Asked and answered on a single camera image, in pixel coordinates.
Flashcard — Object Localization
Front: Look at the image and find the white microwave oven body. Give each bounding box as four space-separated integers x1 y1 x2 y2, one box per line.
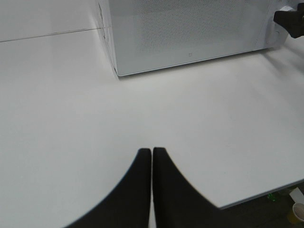
95 0 289 80

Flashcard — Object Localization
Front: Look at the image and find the white box on floor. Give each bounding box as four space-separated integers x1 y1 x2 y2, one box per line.
289 187 304 204

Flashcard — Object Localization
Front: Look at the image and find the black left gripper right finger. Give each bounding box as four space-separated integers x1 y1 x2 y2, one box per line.
153 147 238 228

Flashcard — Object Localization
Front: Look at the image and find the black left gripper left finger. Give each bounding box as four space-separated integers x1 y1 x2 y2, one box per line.
67 148 152 228

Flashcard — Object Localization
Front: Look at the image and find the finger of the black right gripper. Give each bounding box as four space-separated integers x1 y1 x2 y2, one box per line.
274 10 304 38

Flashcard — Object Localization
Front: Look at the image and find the green object on floor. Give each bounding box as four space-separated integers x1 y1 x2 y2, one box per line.
267 192 278 202

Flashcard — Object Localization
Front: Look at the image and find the white microwave knob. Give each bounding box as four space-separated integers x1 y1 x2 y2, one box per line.
280 5 295 11

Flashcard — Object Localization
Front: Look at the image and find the yellow paper cup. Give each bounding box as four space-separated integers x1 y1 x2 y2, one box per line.
287 203 304 224

